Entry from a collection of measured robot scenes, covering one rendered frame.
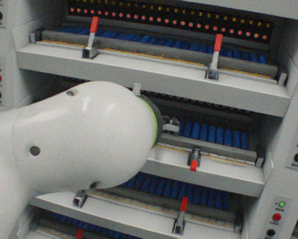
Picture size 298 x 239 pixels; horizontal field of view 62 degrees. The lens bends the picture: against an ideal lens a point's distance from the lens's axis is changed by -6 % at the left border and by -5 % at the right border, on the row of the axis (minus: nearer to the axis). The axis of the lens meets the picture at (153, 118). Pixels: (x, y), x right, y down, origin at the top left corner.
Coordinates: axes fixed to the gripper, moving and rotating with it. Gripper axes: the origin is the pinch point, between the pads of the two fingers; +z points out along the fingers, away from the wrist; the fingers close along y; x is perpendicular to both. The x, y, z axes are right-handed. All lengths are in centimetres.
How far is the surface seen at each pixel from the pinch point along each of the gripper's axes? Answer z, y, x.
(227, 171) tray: -2.6, -17.9, 8.0
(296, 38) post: -3.4, -26.5, -22.6
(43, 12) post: -0.4, 34.2, -21.2
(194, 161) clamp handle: -6.9, -10.5, 6.4
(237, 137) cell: 5.1, -19.7, 1.1
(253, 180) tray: -3.3, -23.7, 8.6
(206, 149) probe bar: 0.1, -12.7, 4.6
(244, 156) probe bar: 0.0, -21.3, 4.4
